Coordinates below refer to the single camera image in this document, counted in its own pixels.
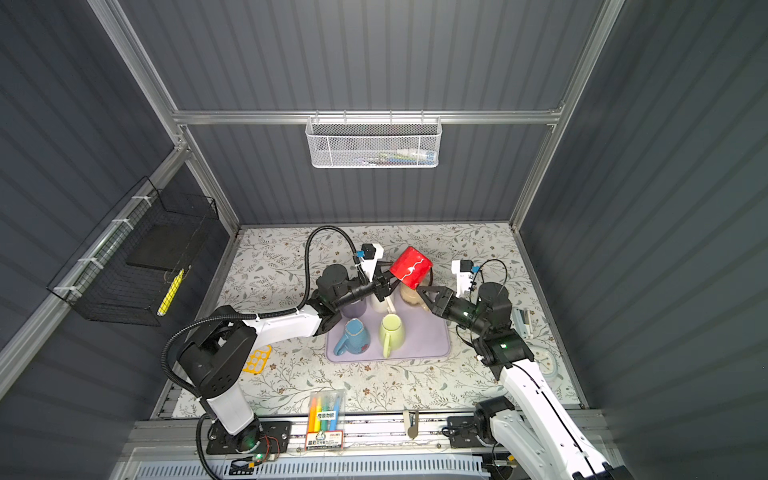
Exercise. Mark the lavender plastic tray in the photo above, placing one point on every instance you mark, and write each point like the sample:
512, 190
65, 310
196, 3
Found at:
371, 330

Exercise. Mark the black wire basket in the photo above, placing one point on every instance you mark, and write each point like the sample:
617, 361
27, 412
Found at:
124, 275

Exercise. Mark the white wire mesh basket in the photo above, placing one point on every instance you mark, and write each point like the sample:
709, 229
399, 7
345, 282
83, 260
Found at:
393, 143

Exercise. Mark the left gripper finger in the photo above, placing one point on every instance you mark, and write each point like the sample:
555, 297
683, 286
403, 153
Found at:
384, 290
384, 278

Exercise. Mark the pack of coloured markers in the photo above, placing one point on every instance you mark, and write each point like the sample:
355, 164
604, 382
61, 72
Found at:
325, 421

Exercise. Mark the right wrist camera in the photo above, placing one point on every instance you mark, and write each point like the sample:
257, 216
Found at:
465, 272

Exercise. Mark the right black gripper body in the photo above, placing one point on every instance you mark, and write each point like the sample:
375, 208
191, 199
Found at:
464, 313

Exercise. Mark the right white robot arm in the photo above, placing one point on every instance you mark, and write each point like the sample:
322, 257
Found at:
527, 420

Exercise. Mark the purple mug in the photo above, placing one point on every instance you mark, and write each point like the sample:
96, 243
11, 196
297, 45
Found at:
355, 309

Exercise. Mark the yellow calculator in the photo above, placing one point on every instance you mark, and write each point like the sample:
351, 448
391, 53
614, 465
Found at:
257, 360

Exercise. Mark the blue dotted mug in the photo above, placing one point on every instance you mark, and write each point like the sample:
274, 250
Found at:
354, 340

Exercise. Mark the light green mug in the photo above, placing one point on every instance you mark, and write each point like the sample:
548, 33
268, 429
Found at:
391, 334

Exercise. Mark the white mug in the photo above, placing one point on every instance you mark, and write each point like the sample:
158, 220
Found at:
385, 306

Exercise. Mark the red mug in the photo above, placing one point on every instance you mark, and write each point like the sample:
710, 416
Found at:
411, 267

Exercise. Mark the yellow highlighter pen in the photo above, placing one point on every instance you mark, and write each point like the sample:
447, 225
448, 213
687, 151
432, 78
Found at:
170, 294

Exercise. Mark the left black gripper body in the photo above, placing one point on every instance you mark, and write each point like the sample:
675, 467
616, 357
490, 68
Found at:
357, 290

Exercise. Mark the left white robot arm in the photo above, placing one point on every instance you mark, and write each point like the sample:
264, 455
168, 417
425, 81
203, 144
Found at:
214, 355

